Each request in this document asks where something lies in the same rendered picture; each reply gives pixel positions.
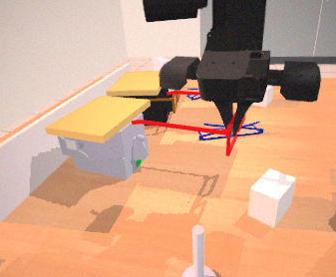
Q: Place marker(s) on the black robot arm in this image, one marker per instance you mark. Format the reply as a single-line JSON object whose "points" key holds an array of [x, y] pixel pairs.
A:
{"points": [[227, 69]]}

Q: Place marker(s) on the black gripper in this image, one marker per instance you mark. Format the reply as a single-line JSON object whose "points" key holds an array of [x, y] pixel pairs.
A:
{"points": [[299, 81]]}

